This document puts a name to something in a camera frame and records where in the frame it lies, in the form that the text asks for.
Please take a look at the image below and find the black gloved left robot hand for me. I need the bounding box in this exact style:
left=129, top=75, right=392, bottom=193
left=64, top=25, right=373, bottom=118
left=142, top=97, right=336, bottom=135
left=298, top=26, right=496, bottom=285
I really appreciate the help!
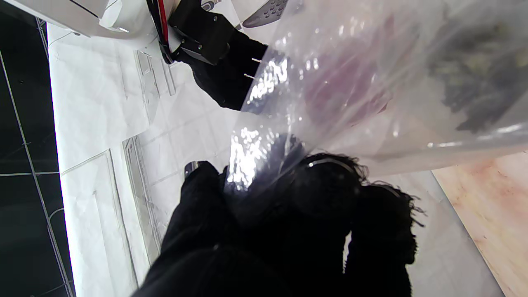
left=132, top=136, right=425, bottom=297

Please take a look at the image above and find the red black right arm cable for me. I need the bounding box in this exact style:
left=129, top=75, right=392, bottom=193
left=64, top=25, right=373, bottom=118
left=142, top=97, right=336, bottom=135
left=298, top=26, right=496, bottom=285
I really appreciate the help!
left=146, top=0, right=176, bottom=64

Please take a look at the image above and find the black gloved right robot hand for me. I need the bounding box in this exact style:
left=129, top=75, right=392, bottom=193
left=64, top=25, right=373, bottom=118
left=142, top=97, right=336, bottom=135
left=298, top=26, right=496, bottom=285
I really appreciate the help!
left=192, top=29, right=269, bottom=111

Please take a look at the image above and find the red floral tea tin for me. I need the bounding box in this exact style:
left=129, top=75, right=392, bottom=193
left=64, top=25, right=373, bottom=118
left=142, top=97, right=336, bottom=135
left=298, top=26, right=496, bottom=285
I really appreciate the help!
left=303, top=25, right=394, bottom=126

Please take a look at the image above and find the white printed backdrop cloth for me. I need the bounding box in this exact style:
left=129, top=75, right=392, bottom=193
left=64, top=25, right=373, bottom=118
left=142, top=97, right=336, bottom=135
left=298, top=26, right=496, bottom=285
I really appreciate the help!
left=47, top=0, right=506, bottom=297

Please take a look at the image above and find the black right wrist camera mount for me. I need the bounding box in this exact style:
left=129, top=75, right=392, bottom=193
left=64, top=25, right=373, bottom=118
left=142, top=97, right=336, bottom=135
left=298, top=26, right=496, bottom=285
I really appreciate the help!
left=168, top=0, right=236, bottom=66

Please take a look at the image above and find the clear plastic tea bag pouch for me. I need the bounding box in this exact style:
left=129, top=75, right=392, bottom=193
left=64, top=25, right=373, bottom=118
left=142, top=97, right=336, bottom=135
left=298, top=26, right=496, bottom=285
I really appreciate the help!
left=225, top=0, right=528, bottom=190

